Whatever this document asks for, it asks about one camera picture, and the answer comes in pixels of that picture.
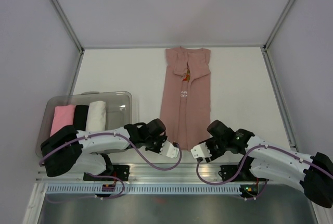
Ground dusty pink t-shirt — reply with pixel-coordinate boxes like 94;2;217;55
160;47;211;151

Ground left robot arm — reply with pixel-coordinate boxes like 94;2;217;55
40;119;172;180

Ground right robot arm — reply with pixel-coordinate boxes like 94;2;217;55
201;120;332;208

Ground grey plastic bin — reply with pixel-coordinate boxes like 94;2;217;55
35;91;132;158

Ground white rolled t-shirt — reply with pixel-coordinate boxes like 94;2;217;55
86;101;106;132

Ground black rolled t-shirt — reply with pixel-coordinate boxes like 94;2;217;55
73;105;89;131

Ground pink rolled t-shirt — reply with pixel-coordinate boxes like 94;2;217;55
50;105;75;136

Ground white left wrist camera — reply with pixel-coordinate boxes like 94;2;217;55
159;141;180;158

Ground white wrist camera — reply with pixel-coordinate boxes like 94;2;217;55
190;143;211;163
159;141;180;158

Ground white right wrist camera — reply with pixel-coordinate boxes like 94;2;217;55
190;143;211;163

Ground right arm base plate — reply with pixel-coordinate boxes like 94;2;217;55
219;165;267;182

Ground aluminium front rail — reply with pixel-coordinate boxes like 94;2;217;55
35;163;319;183

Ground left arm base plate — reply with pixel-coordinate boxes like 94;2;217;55
83;165;130;181

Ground white slotted cable duct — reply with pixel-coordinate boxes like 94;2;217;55
45;184;258;195

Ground left aluminium frame post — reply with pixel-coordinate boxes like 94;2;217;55
49;0;84;54

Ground aluminium frame post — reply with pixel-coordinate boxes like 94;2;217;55
263;0;297;52
49;0;84;54

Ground right aluminium frame post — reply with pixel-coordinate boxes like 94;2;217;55
263;0;297;52

